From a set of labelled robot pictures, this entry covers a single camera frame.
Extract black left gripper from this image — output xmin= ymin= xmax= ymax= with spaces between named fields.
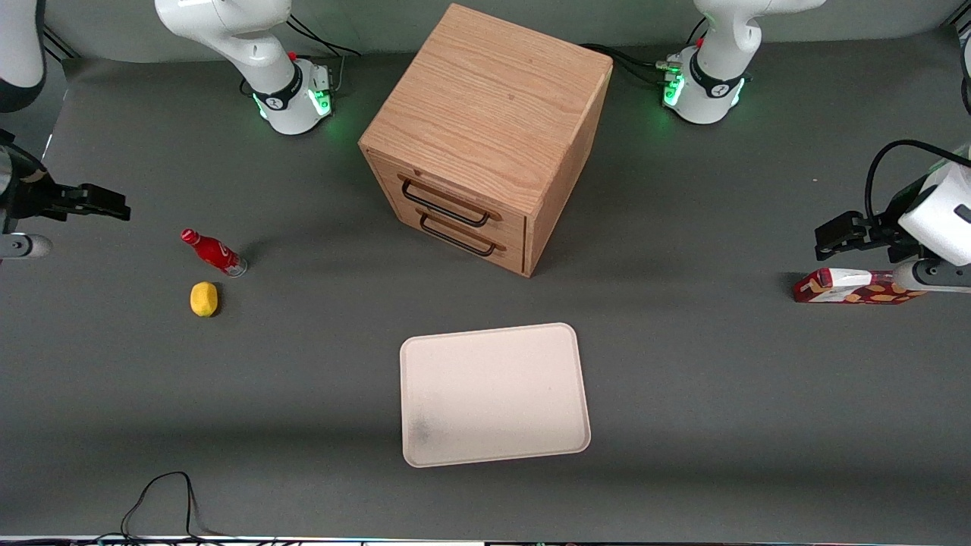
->
xmin=815 ymin=176 xmax=932 ymax=263

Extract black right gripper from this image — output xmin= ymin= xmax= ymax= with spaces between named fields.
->
xmin=0 ymin=130 xmax=131 ymax=228

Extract red coke bottle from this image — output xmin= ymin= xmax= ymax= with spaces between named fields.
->
xmin=181 ymin=228 xmax=248 ymax=278

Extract beige plastic tray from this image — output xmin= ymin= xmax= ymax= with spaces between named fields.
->
xmin=399 ymin=322 xmax=592 ymax=469

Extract red cookie box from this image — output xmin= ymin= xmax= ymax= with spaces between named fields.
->
xmin=792 ymin=268 xmax=928 ymax=305

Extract yellow lemon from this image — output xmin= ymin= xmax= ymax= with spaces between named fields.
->
xmin=190 ymin=281 xmax=219 ymax=318

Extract wooden drawer front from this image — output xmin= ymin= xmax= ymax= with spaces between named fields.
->
xmin=378 ymin=186 xmax=528 ymax=277
xmin=367 ymin=150 xmax=528 ymax=245

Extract wooden drawer cabinet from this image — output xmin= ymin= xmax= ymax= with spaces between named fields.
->
xmin=358 ymin=3 xmax=614 ymax=278

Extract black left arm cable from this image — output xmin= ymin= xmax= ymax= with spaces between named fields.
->
xmin=865 ymin=139 xmax=971 ymax=221

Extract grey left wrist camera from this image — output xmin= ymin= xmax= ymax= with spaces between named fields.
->
xmin=891 ymin=258 xmax=971 ymax=294

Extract black frame rail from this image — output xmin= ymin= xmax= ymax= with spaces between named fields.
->
xmin=42 ymin=24 xmax=79 ymax=61

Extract black right arm base cables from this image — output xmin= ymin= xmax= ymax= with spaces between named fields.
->
xmin=282 ymin=14 xmax=363 ymax=93

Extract black arm base cables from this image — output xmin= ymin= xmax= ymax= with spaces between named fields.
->
xmin=282 ymin=14 xmax=363 ymax=93
xmin=580 ymin=15 xmax=710 ymax=88

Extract black left arm base cables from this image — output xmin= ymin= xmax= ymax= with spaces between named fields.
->
xmin=580 ymin=15 xmax=710 ymax=88

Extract black cable at table edge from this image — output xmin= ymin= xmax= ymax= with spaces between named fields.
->
xmin=120 ymin=471 xmax=228 ymax=543

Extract black wire drawer handle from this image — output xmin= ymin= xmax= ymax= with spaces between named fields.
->
xmin=419 ymin=214 xmax=498 ymax=257
xmin=400 ymin=178 xmax=492 ymax=228

